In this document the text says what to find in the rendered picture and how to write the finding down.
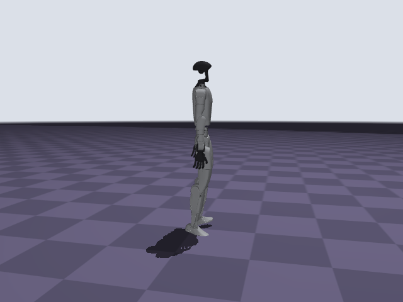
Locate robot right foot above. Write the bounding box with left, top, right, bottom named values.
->
left=185, top=223, right=209, bottom=236

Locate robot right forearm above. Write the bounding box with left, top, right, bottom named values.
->
left=195, top=116, right=206, bottom=150

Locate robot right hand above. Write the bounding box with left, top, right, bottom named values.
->
left=193, top=144, right=208, bottom=169

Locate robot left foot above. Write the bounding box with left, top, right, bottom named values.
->
left=198, top=216, right=213, bottom=225

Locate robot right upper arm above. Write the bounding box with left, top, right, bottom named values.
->
left=195, top=89, right=207, bottom=122

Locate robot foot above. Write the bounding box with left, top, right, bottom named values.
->
left=198, top=216, right=213, bottom=225
left=185, top=223, right=209, bottom=236

